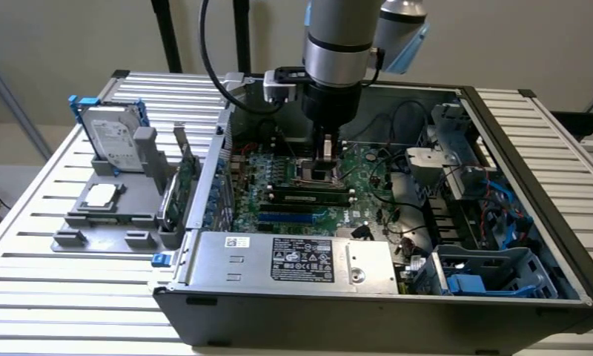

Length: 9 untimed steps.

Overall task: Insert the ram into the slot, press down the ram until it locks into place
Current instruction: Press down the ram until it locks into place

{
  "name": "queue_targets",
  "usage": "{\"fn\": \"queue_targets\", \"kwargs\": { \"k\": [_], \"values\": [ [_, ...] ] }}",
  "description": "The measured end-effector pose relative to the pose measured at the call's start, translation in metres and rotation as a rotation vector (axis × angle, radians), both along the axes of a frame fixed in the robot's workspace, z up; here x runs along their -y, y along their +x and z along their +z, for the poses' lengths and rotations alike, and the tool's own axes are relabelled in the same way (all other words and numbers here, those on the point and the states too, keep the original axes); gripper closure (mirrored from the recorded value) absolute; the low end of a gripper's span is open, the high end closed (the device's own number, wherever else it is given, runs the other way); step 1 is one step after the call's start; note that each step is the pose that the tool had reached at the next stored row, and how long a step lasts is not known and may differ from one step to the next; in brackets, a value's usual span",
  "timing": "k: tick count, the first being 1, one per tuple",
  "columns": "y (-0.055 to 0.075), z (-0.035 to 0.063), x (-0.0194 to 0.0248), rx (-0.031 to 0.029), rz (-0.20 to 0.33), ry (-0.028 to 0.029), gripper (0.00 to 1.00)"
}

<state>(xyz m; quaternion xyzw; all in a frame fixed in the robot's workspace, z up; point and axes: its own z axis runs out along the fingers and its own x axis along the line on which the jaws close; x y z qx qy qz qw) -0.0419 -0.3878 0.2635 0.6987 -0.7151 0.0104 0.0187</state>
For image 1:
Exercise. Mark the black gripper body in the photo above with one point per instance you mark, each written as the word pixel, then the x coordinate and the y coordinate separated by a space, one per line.
pixel 331 104

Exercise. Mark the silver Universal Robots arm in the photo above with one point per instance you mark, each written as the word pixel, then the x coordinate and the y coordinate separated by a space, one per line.
pixel 334 44

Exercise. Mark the black RAM stick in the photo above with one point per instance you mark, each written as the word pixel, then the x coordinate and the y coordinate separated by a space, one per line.
pixel 307 200

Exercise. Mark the blue expansion slot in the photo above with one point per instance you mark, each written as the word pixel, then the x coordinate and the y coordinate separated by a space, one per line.
pixel 290 218

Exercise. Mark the CPU socket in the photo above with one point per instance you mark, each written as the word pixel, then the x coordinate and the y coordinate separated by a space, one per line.
pixel 305 174

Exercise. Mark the green motherboard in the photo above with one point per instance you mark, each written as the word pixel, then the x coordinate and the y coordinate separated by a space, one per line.
pixel 366 196

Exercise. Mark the metal drive cage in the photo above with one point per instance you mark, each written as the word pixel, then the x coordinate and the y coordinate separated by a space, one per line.
pixel 450 148

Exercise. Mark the black stand pole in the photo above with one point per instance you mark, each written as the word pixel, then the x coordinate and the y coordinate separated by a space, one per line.
pixel 243 37
pixel 169 37

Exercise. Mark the green graphics card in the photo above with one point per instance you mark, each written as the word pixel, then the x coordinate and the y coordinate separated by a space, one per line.
pixel 181 185

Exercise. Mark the silver power supply unit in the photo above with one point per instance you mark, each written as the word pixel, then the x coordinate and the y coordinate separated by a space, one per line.
pixel 258 267

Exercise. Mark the grey parts rack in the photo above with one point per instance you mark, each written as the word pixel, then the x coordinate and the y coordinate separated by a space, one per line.
pixel 139 207

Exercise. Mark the blue plastic clip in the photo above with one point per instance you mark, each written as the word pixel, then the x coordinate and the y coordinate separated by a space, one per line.
pixel 162 259

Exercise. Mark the blue grey disk bay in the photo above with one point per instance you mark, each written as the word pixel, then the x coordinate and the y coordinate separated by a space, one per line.
pixel 495 267

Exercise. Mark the silver CPU chip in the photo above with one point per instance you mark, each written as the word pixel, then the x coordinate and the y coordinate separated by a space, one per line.
pixel 102 194

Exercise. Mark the black open PC case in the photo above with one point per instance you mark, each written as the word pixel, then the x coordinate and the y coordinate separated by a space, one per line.
pixel 357 319

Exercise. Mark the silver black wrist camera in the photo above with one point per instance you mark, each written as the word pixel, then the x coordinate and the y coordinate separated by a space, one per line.
pixel 279 83

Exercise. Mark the hard disk with blue bracket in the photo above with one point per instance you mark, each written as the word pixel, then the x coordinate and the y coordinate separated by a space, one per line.
pixel 111 137

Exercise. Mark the black bracket block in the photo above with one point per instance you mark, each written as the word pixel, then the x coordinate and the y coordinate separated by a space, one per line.
pixel 577 124

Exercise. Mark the grey slanted metal post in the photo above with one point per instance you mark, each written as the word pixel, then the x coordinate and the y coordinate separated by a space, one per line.
pixel 10 104

